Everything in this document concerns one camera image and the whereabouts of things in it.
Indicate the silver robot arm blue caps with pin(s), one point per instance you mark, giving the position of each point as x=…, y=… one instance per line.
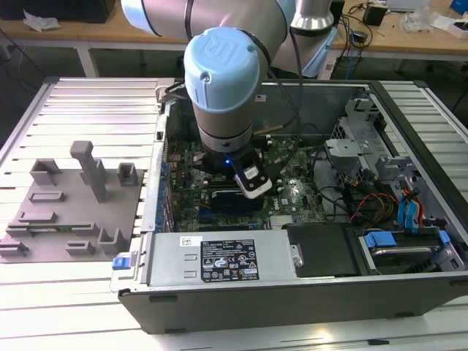
x=223, y=109

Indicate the black graphics card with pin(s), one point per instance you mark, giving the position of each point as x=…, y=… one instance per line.
x=226, y=204

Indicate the green motherboard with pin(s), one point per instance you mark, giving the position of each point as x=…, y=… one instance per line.
x=300, y=175

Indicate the silver finned heatsink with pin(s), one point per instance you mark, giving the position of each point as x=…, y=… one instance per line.
x=283, y=222

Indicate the grey power supply unit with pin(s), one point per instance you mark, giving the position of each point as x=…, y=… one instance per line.
x=172, y=259

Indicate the silver metal drive cage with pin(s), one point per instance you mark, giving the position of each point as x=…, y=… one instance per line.
x=351, y=146

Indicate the black plastic shroud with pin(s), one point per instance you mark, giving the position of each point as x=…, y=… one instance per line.
x=321, y=252

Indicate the blue case latch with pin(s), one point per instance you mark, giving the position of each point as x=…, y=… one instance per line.
x=121, y=263

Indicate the open black PC case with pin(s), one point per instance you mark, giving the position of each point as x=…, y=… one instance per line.
x=256, y=307

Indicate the pale blue teach pendant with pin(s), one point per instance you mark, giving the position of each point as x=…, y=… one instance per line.
x=325, y=55

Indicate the grey parts rack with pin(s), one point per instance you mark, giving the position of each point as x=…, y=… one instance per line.
x=73, y=215

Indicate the green RAM stick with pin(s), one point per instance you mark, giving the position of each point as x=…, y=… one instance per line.
x=55, y=229

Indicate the wooden desk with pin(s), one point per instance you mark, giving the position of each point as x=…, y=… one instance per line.
x=91, y=33
x=402, y=40

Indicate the hard disk in blue carrier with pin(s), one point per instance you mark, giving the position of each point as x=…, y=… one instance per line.
x=402, y=257

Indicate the small black box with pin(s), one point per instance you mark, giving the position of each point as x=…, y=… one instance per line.
x=374, y=15

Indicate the crumpled white plastic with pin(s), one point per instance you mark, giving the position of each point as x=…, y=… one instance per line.
x=40, y=22

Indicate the clear plastic bag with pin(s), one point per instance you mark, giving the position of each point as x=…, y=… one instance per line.
x=417, y=18

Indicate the white cardboard box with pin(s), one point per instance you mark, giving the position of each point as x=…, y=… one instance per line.
x=459, y=29

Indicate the small blue box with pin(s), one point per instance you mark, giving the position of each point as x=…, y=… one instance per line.
x=459, y=6

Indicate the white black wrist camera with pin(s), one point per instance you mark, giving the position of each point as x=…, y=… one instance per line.
x=256, y=183

